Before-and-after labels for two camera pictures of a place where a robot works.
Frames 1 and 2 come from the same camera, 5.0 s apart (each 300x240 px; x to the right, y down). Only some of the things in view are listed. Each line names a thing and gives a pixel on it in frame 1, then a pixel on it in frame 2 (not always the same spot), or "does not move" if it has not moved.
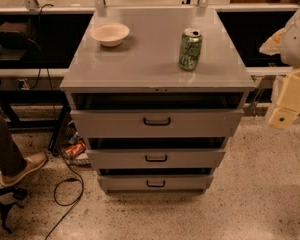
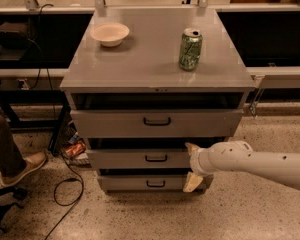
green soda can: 190,48 does not move
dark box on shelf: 11,35 does not move
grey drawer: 154,159 does not move
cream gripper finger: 294,94 → 191,148
